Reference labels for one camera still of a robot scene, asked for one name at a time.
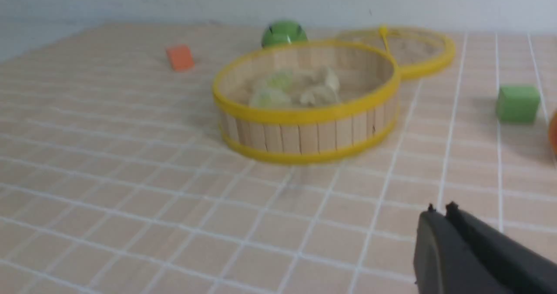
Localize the bamboo steamer lid yellow rim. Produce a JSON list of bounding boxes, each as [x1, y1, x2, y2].
[[336, 25, 456, 80]]

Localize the green dumpling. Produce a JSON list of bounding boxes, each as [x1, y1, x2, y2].
[[248, 87, 292, 108], [265, 70, 294, 90]]

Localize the white dumpling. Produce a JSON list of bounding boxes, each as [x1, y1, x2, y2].
[[299, 86, 340, 107], [315, 66, 340, 92]]

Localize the green toy apple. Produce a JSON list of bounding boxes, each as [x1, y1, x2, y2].
[[261, 19, 308, 48]]

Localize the orange yellow toy pear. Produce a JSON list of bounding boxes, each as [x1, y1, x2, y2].
[[547, 110, 557, 156]]

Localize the peach checkered tablecloth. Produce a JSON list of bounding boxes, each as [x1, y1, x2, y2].
[[0, 23, 556, 294]]

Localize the bamboo steamer tray yellow rim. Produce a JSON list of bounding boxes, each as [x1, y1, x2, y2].
[[212, 40, 401, 165]]

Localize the green foam cube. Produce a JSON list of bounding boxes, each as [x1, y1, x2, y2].
[[496, 84, 541, 124]]

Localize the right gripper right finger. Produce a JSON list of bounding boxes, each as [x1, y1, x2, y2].
[[445, 202, 557, 294]]

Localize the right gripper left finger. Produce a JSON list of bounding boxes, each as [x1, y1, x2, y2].
[[413, 204, 509, 294]]

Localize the orange foam cube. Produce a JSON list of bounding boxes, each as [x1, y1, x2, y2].
[[166, 44, 195, 72]]

